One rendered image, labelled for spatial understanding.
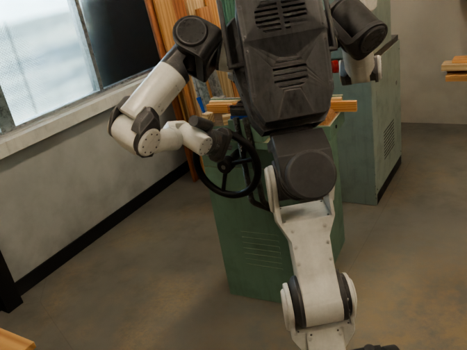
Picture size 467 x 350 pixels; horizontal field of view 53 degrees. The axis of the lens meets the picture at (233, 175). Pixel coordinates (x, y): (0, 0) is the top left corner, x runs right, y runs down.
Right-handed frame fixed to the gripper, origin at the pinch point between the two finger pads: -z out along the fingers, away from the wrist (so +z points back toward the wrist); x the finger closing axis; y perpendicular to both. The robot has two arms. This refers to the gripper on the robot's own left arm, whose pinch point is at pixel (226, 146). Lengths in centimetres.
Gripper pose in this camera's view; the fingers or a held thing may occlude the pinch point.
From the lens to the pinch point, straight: 166.6
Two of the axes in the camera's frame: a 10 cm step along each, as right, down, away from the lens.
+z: -4.5, -0.7, -8.9
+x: 3.5, -9.3, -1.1
